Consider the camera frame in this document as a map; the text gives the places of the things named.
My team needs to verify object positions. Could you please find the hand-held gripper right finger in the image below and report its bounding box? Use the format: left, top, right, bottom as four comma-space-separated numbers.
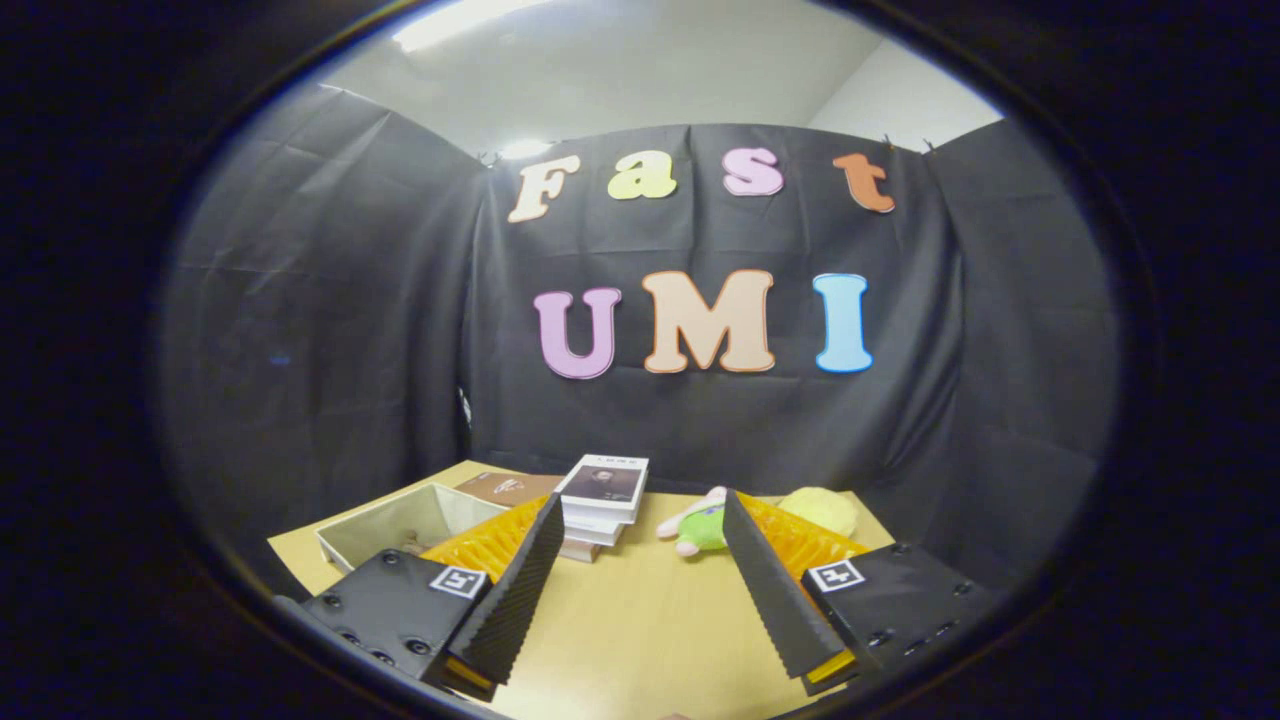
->
722, 490, 1004, 698

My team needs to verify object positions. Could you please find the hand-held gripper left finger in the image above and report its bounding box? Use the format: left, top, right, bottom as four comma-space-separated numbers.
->
272, 493, 566, 701

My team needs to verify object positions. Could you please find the brown storage box lid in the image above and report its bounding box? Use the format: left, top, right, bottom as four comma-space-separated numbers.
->
453, 472, 563, 508

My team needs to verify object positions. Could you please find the cream fabric storage box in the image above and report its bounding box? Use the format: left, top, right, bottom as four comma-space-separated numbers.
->
315, 483, 511, 576

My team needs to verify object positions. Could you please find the pink and green plush toy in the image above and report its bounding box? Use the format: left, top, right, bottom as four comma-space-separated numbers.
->
657, 487, 728, 558

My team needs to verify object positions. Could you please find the yellow plush toy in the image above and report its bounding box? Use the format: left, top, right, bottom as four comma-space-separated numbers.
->
778, 487, 861, 539

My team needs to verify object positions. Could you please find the stack of white books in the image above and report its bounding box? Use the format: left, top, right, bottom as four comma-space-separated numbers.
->
555, 455, 651, 563

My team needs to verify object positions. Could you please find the black backdrop cloth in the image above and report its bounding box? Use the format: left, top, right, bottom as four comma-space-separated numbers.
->
155, 85, 1121, 591

